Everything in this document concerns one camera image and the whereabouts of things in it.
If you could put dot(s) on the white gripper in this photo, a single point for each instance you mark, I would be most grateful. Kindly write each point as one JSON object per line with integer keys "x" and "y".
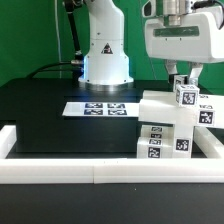
{"x": 184, "y": 30}

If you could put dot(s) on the white tagged cube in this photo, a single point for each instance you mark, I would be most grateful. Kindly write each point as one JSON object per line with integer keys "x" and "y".
{"x": 186, "y": 95}
{"x": 179, "y": 80}

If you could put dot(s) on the white chair back part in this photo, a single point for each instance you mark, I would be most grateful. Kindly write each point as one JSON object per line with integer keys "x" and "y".
{"x": 161, "y": 107}

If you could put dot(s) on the white chair seat part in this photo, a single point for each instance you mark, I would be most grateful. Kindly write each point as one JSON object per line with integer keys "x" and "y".
{"x": 183, "y": 140}

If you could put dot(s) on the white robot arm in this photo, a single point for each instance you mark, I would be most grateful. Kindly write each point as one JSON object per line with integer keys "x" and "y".
{"x": 105, "y": 65}

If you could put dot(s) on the white marker sheet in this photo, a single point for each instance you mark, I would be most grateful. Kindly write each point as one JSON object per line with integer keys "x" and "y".
{"x": 101, "y": 109}

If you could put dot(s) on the white U-shaped fence frame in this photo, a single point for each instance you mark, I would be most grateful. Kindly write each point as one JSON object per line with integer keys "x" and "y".
{"x": 103, "y": 171}

